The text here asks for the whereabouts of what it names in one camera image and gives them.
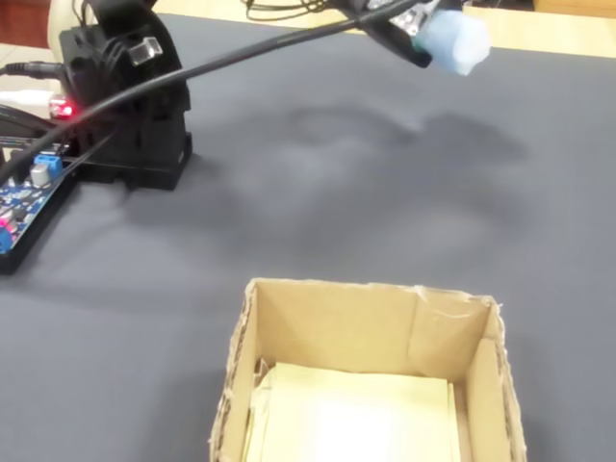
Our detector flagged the blue circuit board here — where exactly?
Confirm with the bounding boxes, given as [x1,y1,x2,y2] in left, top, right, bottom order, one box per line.
[0,151,66,256]

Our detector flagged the grey textured mat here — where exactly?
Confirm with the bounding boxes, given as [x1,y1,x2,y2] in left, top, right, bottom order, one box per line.
[0,12,616,462]

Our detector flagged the small camera circuit board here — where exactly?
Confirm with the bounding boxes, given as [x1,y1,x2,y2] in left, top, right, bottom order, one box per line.
[368,0,439,38]

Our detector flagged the yellow paper sheet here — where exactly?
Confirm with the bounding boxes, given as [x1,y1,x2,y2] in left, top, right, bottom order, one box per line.
[244,361,463,462]

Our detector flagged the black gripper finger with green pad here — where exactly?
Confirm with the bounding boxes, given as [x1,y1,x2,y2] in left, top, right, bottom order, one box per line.
[358,10,433,68]

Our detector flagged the white motor driver board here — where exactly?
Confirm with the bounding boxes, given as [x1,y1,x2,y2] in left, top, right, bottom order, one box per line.
[47,93,74,120]

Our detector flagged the black power plug cable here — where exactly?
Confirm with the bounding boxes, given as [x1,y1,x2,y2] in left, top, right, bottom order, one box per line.
[0,61,64,79]

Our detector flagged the thin black servo cables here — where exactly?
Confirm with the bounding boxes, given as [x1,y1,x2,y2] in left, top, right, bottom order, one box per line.
[244,0,338,21]

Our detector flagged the open cardboard box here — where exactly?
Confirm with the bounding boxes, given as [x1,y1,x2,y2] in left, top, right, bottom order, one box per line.
[207,276,528,462]

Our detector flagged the light blue foam block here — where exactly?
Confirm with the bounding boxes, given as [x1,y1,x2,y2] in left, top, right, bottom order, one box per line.
[416,9,493,77]

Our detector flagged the thick black camera cable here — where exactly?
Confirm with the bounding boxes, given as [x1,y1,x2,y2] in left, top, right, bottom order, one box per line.
[0,0,420,187]

